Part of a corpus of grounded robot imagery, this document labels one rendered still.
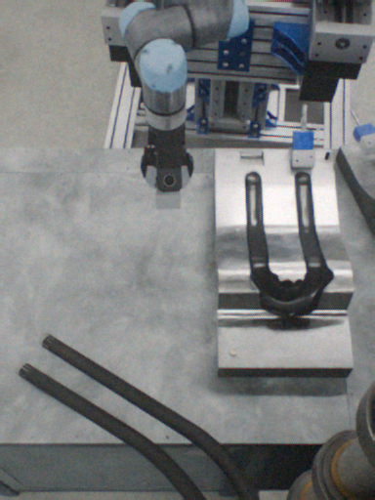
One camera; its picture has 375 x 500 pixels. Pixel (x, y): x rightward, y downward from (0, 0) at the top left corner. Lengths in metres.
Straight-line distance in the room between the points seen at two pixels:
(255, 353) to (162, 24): 0.63
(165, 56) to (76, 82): 1.78
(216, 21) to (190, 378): 0.68
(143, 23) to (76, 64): 1.76
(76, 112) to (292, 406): 1.75
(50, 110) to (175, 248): 1.43
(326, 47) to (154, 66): 0.65
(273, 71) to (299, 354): 0.87
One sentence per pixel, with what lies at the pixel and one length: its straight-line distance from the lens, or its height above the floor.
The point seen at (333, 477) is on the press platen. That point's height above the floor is 1.30.
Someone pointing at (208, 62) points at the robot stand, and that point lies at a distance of 1.91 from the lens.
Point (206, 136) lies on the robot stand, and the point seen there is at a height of 0.22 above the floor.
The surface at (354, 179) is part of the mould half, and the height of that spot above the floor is 0.84.
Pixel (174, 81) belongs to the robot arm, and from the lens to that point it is 1.13.
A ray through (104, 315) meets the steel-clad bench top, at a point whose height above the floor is 0.80.
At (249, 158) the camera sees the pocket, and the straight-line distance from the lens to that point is 1.55.
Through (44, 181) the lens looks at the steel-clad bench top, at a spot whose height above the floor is 0.80.
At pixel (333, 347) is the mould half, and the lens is 1.36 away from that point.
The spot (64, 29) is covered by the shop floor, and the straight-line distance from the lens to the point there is 3.11.
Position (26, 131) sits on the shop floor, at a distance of 2.77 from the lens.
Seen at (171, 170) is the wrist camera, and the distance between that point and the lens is 1.24.
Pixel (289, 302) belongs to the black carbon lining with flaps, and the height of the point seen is 0.87.
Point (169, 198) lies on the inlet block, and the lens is 1.38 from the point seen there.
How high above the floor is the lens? 2.11
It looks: 62 degrees down
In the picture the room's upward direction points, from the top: straight up
